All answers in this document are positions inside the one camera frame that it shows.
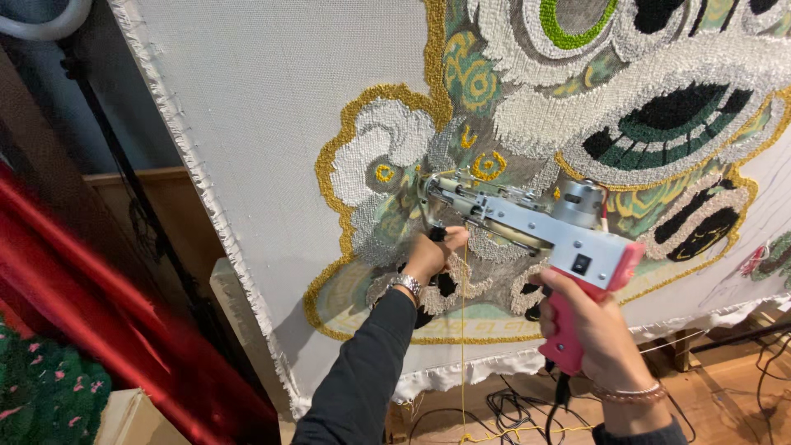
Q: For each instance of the black metal bar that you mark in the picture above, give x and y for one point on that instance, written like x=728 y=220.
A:
x=741 y=337

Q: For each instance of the silver wristwatch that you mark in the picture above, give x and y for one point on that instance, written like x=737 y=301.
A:
x=406 y=285

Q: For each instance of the person's left hand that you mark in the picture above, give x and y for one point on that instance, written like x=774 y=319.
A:
x=429 y=256

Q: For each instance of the person's left fingers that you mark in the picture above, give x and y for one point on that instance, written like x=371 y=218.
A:
x=456 y=237

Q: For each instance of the white tufting cloth with lion rug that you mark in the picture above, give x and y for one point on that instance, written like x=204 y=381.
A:
x=278 y=92

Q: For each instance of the brown wooden cabinet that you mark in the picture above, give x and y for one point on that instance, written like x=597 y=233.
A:
x=136 y=204

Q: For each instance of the green rug with pink flowers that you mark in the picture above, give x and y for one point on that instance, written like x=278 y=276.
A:
x=43 y=389

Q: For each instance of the wooden tufting frame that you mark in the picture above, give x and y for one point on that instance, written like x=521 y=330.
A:
x=238 y=309

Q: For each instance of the pink and silver tufting gun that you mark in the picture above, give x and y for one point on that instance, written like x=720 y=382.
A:
x=556 y=238

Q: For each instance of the black stand pole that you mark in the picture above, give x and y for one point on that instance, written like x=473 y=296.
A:
x=127 y=170

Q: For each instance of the yellow yarn strand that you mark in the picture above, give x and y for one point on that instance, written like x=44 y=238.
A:
x=463 y=340

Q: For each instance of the person's right hand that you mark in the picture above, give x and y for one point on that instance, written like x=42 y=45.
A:
x=602 y=343

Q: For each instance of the light wooden box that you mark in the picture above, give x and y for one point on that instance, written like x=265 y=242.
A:
x=133 y=420

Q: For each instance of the red satin cloth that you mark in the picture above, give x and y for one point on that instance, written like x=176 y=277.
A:
x=92 y=296

